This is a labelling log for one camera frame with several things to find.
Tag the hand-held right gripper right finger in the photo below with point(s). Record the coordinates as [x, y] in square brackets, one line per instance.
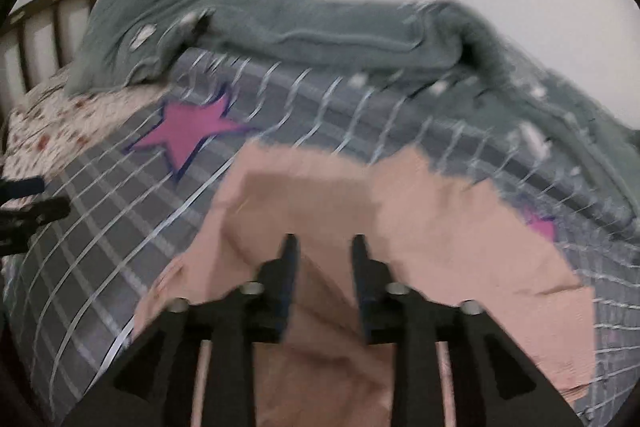
[362, 287]

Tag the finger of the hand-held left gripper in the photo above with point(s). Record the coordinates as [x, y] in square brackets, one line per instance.
[22, 188]
[40, 211]

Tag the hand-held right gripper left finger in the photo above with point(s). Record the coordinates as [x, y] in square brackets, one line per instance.
[288, 279]

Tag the pink small garment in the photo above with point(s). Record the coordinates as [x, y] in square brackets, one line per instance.
[450, 232]

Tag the grey checked star blanket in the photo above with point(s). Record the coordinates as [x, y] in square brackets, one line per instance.
[100, 232]

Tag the grey-green pillow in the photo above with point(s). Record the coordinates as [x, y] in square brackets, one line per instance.
[115, 32]

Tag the grey-green quilt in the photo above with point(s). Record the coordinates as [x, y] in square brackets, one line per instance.
[350, 37]

